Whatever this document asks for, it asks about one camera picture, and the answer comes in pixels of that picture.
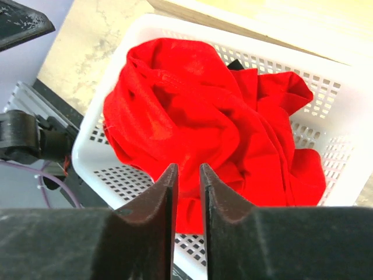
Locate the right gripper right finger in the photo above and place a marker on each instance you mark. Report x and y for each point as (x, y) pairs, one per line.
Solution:
(244, 241)

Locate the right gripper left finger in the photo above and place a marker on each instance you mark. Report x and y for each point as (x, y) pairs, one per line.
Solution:
(87, 242)

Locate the red t shirt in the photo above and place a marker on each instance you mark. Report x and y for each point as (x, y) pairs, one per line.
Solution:
(177, 102)

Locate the black t shirt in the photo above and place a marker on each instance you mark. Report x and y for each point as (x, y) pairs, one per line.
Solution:
(235, 65)

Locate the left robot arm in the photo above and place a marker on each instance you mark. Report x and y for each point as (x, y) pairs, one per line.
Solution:
(20, 24)

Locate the white plastic basket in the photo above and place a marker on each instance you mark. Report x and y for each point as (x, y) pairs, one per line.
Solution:
(337, 123)

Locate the wooden clothes rack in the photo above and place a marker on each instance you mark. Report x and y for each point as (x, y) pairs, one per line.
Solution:
(337, 30)

